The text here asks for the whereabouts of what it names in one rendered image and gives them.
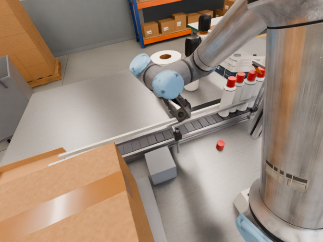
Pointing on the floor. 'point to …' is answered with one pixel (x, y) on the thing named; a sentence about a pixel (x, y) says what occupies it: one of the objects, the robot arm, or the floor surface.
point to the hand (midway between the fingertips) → (189, 117)
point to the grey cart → (11, 98)
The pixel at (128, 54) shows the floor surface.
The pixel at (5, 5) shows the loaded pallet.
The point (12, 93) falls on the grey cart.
